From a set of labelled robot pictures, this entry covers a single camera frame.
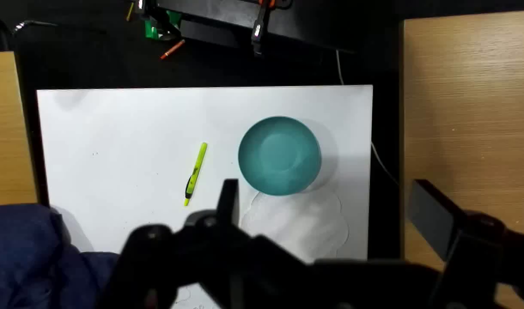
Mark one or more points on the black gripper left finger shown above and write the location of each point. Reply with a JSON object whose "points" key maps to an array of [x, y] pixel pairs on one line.
{"points": [[227, 206]]}

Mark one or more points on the teal bowl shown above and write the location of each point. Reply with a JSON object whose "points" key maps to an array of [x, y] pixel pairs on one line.
{"points": [[278, 156]]}

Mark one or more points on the white board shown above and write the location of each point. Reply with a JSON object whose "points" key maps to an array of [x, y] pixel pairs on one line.
{"points": [[120, 158]]}

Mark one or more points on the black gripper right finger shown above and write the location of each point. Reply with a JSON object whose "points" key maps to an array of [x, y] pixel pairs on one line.
{"points": [[435, 216]]}

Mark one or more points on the yellow-green highlighter marker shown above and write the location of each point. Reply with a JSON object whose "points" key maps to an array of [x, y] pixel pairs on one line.
{"points": [[194, 173]]}

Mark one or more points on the black clamp orange handle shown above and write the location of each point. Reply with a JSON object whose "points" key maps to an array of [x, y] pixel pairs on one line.
{"points": [[259, 24]]}

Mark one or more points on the dark blue cloth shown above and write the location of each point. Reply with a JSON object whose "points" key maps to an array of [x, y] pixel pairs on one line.
{"points": [[39, 266]]}

